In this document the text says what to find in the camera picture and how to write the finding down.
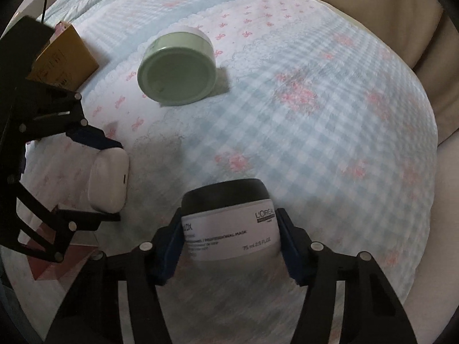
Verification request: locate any white earbuds case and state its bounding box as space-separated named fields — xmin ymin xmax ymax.
xmin=88 ymin=148 xmax=130 ymax=214

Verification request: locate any pale green cream jar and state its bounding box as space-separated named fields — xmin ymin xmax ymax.
xmin=137 ymin=26 xmax=217 ymax=106

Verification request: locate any black lid L'Oreal jar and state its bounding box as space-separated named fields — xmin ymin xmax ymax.
xmin=181 ymin=179 xmax=280 ymax=266

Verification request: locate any red small box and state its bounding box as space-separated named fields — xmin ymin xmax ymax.
xmin=25 ymin=235 xmax=98 ymax=282

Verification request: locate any open cardboard box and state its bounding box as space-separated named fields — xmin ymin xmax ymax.
xmin=27 ymin=21 xmax=99 ymax=92

